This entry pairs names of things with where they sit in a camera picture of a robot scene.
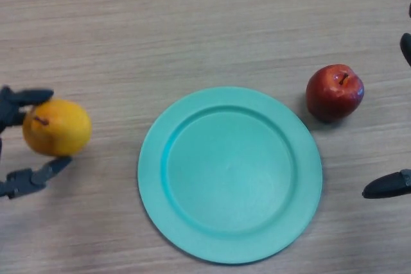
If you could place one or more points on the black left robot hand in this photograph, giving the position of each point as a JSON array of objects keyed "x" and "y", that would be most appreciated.
[{"x": 19, "y": 181}]

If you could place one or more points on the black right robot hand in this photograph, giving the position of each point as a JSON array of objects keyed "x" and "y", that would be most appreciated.
[{"x": 390, "y": 185}]

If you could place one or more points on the yellow pear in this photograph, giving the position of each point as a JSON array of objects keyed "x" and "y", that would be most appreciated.
[{"x": 62, "y": 129}]

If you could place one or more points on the green round plate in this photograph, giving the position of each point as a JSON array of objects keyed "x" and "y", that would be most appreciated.
[{"x": 229, "y": 176}]

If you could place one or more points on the red apple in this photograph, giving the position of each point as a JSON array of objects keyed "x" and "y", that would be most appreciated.
[{"x": 332, "y": 97}]

